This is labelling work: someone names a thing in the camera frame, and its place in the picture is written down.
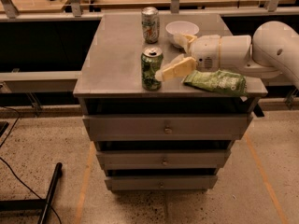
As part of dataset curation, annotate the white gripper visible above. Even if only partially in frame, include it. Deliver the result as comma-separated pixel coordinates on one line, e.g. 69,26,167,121
155,34,221,81

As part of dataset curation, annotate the dark green soda can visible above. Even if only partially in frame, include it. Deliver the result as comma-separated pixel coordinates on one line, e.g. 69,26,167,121
141,47,164,91

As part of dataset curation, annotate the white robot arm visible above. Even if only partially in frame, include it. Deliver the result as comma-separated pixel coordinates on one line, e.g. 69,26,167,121
155,21,299,88

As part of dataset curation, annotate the white green soda can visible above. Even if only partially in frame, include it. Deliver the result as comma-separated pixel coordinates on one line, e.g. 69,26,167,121
141,7,160,44

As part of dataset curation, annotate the white ceramic bowl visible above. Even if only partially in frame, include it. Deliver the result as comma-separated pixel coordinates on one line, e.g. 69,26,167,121
165,21,199,48

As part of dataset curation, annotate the green chip bag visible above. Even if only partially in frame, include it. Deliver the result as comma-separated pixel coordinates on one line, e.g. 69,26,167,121
183,70,247,97

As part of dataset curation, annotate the top grey drawer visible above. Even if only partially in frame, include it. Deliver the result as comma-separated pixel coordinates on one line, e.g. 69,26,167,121
83,114,252,141

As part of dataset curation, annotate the grey drawer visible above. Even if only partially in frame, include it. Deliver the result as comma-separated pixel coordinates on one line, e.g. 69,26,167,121
105,175,218,191
96,149,231,170
83,114,252,141

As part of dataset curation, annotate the grey drawer cabinet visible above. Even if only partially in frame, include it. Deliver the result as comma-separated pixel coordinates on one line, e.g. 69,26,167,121
74,13,267,179

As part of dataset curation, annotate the grey metal railing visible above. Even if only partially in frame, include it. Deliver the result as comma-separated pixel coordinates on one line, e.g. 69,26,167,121
0,0,299,21

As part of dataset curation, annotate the middle grey drawer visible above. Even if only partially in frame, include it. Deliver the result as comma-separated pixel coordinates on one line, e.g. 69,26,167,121
96,149,231,170

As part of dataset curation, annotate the bottom grey drawer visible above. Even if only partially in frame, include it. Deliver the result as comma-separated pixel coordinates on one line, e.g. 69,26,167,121
105,175,218,191

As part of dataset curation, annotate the black stand leg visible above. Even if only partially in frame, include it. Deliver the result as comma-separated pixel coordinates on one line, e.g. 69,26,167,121
0,162,63,224

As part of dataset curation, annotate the black floor cable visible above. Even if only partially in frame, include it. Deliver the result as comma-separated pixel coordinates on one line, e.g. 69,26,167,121
0,105,63,224

